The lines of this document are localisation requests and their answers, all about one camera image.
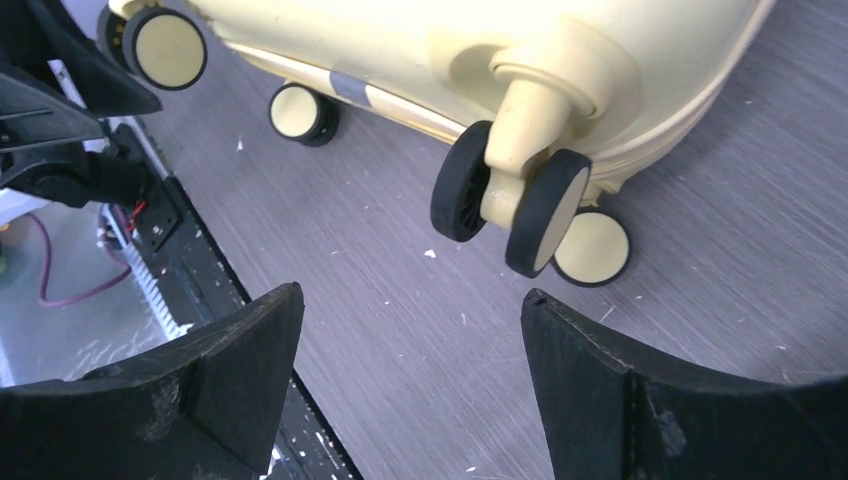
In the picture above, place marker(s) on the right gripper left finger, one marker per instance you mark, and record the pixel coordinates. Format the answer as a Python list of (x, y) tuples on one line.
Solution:
[(206, 405)]

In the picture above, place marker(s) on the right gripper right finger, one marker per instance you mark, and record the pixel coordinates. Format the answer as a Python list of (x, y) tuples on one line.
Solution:
[(613, 407)]

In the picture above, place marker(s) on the yellow hard-shell suitcase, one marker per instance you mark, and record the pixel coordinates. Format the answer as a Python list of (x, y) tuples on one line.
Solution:
[(545, 105)]

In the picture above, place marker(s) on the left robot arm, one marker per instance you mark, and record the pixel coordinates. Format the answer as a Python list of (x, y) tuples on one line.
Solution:
[(58, 90)]

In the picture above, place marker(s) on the slotted metal cable duct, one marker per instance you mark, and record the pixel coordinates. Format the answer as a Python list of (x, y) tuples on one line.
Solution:
[(143, 277)]

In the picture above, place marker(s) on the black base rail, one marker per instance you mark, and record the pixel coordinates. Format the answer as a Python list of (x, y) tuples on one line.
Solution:
[(200, 287)]

